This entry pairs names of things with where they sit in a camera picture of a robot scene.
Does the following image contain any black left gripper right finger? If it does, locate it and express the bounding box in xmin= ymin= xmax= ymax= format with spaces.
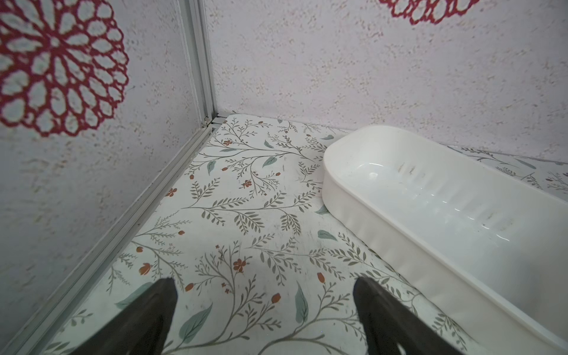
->
xmin=353 ymin=277 xmax=461 ymax=355

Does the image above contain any white plastic storage box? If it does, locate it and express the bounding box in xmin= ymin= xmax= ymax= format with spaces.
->
xmin=322 ymin=126 xmax=567 ymax=354

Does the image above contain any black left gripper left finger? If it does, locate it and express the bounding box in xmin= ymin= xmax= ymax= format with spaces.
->
xmin=72 ymin=278 xmax=178 ymax=354

